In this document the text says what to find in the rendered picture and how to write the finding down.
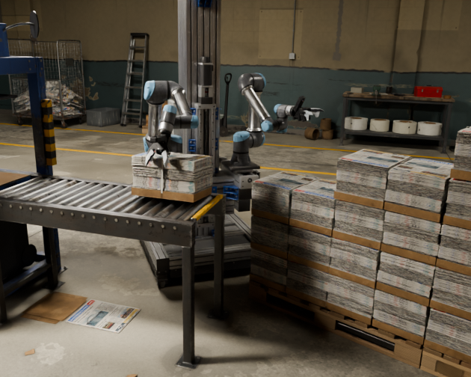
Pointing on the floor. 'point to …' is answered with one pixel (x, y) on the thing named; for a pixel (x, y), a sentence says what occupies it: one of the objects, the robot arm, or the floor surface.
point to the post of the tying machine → (36, 87)
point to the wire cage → (56, 92)
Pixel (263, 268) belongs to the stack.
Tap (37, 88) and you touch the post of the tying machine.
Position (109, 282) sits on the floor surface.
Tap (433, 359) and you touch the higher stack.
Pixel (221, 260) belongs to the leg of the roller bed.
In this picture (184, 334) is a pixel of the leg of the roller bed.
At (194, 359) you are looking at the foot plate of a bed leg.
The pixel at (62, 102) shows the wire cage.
